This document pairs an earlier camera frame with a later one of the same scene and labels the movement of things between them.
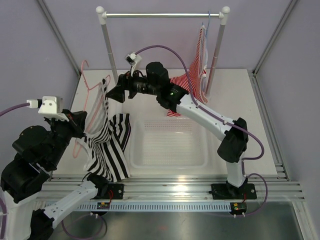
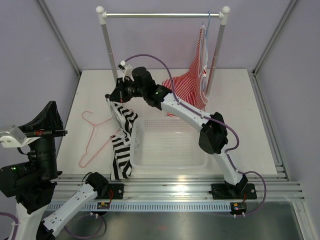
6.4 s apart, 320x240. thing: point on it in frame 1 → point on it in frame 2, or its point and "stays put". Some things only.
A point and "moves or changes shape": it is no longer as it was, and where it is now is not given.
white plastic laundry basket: x=168 y=143 stays put
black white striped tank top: x=106 y=144 moves or changes shape
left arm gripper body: x=64 y=129 → x=45 y=133
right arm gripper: x=125 y=82 stays put
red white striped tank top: x=197 y=72 stays put
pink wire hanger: x=88 y=89 → x=94 y=124
